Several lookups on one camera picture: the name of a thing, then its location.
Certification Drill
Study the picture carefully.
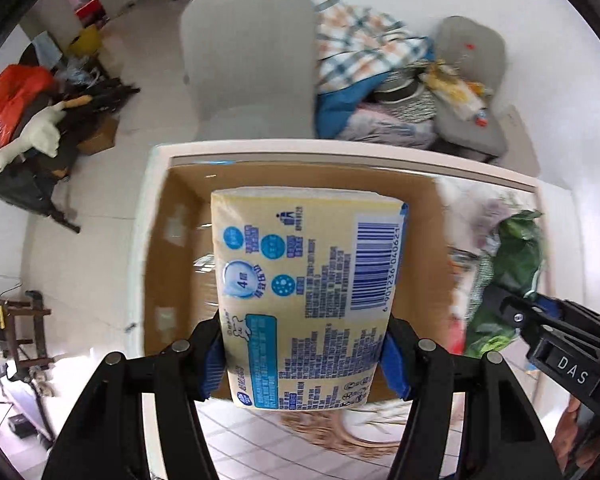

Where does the white goose plush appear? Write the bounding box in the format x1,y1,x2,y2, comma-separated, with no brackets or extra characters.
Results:
0,101,69,175

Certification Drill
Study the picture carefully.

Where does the grey armchair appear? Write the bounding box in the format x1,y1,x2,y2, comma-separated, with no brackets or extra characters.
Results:
429,15,509,163

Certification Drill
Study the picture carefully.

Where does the patterned table cover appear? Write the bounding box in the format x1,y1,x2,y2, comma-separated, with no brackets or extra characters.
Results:
195,394,467,480

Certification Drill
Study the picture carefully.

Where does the striped cloth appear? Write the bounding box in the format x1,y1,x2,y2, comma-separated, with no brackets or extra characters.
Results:
372,69,437,123

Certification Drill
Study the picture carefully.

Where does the black folded stroller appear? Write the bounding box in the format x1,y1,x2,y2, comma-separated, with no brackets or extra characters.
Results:
0,152,82,234

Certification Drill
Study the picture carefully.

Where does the green plastic bag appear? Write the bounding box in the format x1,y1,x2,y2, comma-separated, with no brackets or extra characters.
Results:
466,209,547,358

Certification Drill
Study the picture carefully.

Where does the pile of colourful soft packets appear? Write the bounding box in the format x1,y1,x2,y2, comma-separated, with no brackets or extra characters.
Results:
437,177,548,358

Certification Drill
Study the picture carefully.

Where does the grey chair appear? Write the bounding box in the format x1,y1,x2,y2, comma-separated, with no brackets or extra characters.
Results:
179,0,317,142

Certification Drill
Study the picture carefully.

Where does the large cardboard box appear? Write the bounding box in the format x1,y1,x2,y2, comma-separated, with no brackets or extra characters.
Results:
142,159,457,404

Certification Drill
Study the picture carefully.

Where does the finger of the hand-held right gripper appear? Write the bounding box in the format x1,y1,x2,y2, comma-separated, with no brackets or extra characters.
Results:
480,286,543,343
530,296,573,328

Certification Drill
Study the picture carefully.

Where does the small cardboard box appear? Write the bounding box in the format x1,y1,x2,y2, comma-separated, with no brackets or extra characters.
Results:
77,116,119,156

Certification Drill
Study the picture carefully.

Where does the blue cloth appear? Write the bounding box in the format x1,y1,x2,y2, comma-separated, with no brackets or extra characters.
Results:
314,72,392,137

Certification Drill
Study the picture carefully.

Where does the yellow plastic bag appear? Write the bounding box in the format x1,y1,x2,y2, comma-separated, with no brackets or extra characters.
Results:
419,59,493,122

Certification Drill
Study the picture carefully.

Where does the person's right hand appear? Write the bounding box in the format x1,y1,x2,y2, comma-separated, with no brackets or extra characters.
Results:
551,394,600,478

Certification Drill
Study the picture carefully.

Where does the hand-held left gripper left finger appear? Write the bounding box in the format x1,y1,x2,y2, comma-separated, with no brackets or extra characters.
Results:
41,310,227,480

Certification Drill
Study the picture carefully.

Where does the dark wooden stool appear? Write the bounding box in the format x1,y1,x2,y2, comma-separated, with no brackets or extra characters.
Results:
0,289,54,372

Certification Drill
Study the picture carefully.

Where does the red plastic bag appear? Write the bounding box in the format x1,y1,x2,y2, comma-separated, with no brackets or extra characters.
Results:
0,64,57,159

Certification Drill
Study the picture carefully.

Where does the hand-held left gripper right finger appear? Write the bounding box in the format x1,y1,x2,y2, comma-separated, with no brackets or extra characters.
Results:
381,316,564,480

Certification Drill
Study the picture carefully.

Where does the yellow tissue pack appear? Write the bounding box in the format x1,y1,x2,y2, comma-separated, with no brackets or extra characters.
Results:
210,186,410,411

